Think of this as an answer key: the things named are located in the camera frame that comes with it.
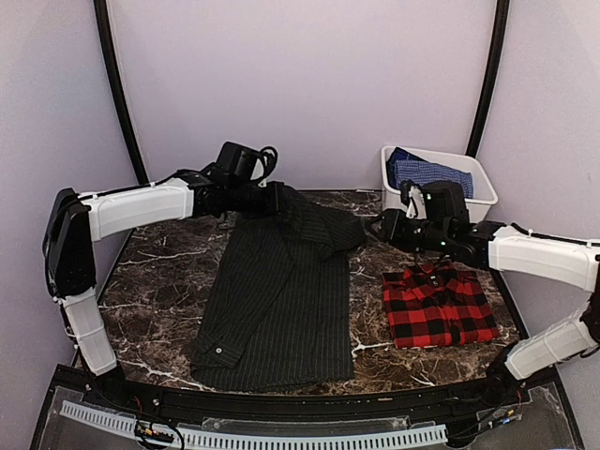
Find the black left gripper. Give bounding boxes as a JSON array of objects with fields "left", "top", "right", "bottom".
[{"left": 229, "top": 181, "right": 292, "bottom": 219}]

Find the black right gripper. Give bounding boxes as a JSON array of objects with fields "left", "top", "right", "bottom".
[{"left": 365, "top": 207, "right": 452, "bottom": 254}]

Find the black pinstriped long sleeve shirt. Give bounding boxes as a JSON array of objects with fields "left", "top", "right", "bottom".
[{"left": 190, "top": 187, "right": 365, "bottom": 392}]

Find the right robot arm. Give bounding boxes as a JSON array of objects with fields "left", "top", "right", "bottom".
[{"left": 367, "top": 181, "right": 599, "bottom": 407}]

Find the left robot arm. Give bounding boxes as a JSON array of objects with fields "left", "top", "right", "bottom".
[{"left": 42, "top": 142, "right": 282, "bottom": 409}]

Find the blue checked shirt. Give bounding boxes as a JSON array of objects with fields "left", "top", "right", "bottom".
[{"left": 385, "top": 147, "right": 474, "bottom": 199}]

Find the red black plaid folded shirt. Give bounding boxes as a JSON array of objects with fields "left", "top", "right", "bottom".
[{"left": 382, "top": 261, "right": 500, "bottom": 350}]

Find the white plastic bin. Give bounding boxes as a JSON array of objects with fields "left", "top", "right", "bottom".
[{"left": 381, "top": 145, "right": 498, "bottom": 222}]

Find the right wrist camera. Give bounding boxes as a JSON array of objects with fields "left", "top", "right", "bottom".
[{"left": 400, "top": 180, "right": 427, "bottom": 219}]

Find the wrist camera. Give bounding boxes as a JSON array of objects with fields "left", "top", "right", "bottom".
[
  {"left": 250, "top": 146, "right": 278, "bottom": 187},
  {"left": 400, "top": 180, "right": 427, "bottom": 219}
]

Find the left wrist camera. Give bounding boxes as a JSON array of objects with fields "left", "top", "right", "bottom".
[{"left": 250, "top": 146, "right": 278, "bottom": 187}]

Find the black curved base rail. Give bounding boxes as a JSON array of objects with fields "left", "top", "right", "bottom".
[{"left": 51, "top": 360, "right": 563, "bottom": 423}]

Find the white slotted cable duct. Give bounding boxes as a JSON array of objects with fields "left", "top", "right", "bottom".
[{"left": 59, "top": 400, "right": 448, "bottom": 449}]

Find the left black frame post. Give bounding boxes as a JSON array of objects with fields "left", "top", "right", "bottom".
[{"left": 93, "top": 0, "right": 149, "bottom": 185}]

